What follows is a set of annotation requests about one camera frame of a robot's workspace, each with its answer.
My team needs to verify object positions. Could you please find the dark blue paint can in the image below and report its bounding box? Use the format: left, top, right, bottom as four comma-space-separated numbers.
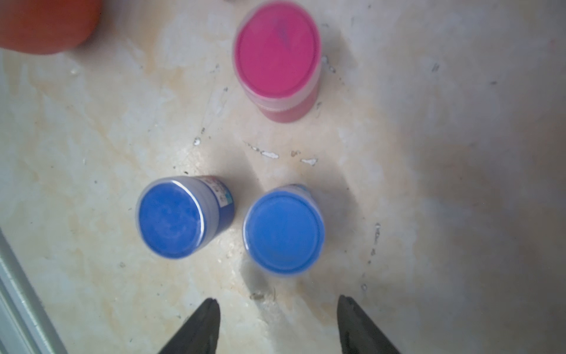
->
136, 176, 235, 259

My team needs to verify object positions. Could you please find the red tomato toy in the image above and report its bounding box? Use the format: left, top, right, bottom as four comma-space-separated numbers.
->
1, 0, 103, 55

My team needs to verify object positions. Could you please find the front aluminium rail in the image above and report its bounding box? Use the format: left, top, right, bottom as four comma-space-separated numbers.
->
1, 236, 67, 353

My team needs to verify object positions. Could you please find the magenta paint can upright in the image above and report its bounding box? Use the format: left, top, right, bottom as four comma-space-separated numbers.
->
232, 1, 322, 123

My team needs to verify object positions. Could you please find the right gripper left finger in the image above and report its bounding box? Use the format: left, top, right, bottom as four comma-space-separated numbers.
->
159, 298, 221, 354

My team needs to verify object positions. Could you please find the light blue paint can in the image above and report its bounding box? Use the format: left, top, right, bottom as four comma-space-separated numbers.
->
243, 184, 326, 277

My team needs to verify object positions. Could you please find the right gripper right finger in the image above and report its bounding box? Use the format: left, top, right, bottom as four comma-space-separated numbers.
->
337, 295, 400, 354

